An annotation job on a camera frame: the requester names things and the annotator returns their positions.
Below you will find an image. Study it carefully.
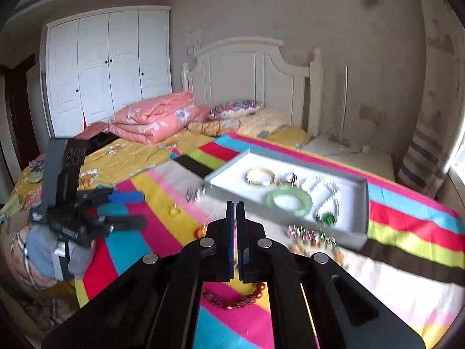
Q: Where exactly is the red bead bracelet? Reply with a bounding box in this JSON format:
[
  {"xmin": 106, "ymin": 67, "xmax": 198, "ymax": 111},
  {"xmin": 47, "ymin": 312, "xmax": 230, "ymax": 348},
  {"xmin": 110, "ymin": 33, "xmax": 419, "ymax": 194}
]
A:
[{"xmin": 201, "ymin": 282, "xmax": 267, "ymax": 309}]

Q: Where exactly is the silver jewelry piece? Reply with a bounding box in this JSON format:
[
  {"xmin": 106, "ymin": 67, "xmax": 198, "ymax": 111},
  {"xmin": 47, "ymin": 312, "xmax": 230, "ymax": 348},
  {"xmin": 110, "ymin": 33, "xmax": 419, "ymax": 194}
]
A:
[{"xmin": 186, "ymin": 185, "xmax": 206, "ymax": 203}]

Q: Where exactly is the folded pink floral quilt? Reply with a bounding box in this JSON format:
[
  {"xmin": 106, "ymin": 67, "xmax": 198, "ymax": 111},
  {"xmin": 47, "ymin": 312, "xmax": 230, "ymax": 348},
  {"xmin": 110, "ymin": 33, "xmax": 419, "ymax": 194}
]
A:
[{"xmin": 108, "ymin": 90, "xmax": 211, "ymax": 145}]

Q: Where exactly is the white wardrobe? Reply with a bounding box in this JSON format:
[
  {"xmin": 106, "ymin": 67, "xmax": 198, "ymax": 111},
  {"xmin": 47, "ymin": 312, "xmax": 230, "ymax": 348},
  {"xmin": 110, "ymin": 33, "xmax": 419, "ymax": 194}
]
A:
[{"xmin": 43, "ymin": 6, "xmax": 172, "ymax": 138}]

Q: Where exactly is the green jade bangle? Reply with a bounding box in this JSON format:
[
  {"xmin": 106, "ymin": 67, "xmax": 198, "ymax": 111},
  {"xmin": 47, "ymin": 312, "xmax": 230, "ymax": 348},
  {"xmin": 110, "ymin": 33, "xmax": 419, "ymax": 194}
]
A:
[{"xmin": 266, "ymin": 185, "xmax": 313, "ymax": 216}]

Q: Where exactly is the white pearl necklace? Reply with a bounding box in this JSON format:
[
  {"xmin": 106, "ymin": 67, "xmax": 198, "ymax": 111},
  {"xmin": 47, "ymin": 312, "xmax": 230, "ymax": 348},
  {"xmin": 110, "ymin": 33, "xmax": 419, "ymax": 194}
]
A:
[{"xmin": 296, "ymin": 176, "xmax": 342, "ymax": 222}]

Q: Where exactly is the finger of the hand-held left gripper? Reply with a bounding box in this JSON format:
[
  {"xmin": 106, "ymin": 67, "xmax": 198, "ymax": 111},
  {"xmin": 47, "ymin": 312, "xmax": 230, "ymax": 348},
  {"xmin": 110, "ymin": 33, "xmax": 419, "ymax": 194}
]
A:
[
  {"xmin": 95, "ymin": 215, "xmax": 147, "ymax": 233},
  {"xmin": 97, "ymin": 188, "xmax": 146, "ymax": 205}
]

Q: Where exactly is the multicolour bead bracelet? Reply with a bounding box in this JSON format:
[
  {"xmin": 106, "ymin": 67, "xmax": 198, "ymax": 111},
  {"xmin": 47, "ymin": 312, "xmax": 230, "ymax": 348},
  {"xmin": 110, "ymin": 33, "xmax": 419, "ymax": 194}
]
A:
[{"xmin": 287, "ymin": 225, "xmax": 344, "ymax": 262}]

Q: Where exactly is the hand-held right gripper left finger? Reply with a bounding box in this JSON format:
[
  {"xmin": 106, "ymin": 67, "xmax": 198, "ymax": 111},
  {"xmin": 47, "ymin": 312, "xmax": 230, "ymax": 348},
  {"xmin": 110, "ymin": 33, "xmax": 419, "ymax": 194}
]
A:
[{"xmin": 42, "ymin": 201, "xmax": 236, "ymax": 349}]

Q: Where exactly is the wall paper notice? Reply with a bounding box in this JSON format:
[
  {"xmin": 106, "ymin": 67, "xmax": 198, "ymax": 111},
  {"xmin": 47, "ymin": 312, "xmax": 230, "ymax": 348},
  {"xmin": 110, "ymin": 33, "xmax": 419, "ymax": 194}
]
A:
[{"xmin": 186, "ymin": 31, "xmax": 202, "ymax": 57}]

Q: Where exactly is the striped curtain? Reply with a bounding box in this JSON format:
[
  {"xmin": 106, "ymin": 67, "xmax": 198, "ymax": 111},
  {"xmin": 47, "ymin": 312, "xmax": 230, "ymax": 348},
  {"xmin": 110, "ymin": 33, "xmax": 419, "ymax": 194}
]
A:
[{"xmin": 396, "ymin": 0, "xmax": 465, "ymax": 199}]

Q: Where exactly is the yellow pillow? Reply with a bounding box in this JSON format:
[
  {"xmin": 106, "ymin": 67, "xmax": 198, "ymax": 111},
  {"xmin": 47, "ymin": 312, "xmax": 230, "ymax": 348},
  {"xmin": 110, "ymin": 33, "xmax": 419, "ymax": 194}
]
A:
[{"xmin": 187, "ymin": 108, "xmax": 291, "ymax": 139}]

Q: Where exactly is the striped colourful blanket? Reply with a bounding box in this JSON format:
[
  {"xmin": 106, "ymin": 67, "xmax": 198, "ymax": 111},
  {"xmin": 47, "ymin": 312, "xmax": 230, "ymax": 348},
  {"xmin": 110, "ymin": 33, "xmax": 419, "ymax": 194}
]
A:
[{"xmin": 74, "ymin": 133, "xmax": 465, "ymax": 349}]

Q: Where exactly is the patterned embroidered pillow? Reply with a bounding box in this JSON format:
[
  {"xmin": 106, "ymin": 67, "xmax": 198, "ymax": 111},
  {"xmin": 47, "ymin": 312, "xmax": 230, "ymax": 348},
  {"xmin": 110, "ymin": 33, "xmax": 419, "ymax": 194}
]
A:
[{"xmin": 208, "ymin": 100, "xmax": 264, "ymax": 120}]

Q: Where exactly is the yellow floral bedsheet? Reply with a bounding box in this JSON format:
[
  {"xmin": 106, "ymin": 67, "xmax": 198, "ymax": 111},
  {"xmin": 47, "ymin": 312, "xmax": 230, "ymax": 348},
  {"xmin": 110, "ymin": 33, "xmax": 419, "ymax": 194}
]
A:
[{"xmin": 0, "ymin": 116, "xmax": 311, "ymax": 226}]

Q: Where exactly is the person's left hand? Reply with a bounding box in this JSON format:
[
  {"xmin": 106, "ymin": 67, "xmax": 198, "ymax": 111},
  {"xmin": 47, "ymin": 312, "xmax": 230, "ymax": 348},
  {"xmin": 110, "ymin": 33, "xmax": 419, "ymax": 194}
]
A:
[{"xmin": 67, "ymin": 240, "xmax": 96, "ymax": 281}]

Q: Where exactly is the dark wooden door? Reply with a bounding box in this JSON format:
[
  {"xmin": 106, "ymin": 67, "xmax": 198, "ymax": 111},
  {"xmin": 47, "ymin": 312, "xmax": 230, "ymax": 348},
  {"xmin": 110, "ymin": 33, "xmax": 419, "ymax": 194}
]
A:
[{"xmin": 5, "ymin": 54, "xmax": 40, "ymax": 175}]

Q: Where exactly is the gold bangle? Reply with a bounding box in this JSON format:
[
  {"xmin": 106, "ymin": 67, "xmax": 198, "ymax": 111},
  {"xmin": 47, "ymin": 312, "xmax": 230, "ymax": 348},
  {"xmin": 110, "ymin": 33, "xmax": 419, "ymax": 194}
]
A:
[{"xmin": 246, "ymin": 168, "xmax": 277, "ymax": 186}]

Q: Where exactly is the white nightstand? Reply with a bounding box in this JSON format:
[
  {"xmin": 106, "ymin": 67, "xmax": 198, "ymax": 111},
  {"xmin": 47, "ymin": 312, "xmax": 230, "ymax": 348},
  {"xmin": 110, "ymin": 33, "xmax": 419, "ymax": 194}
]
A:
[{"xmin": 301, "ymin": 133, "xmax": 395, "ymax": 182}]

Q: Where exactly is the white wooden headboard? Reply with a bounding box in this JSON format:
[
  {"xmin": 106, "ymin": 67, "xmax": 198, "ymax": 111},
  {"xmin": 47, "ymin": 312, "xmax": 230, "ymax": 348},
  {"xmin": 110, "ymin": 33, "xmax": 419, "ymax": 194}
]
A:
[{"xmin": 181, "ymin": 37, "xmax": 324, "ymax": 135}]

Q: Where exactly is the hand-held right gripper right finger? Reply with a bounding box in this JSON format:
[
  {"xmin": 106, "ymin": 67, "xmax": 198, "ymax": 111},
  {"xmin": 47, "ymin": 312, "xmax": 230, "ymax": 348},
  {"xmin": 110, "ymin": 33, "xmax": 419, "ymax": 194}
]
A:
[{"xmin": 237, "ymin": 201, "xmax": 425, "ymax": 349}]

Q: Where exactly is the white jewelry box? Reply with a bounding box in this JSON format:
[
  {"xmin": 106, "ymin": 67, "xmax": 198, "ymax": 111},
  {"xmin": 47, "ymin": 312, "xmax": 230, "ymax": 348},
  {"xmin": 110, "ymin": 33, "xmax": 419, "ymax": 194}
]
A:
[{"xmin": 204, "ymin": 148, "xmax": 369, "ymax": 251}]

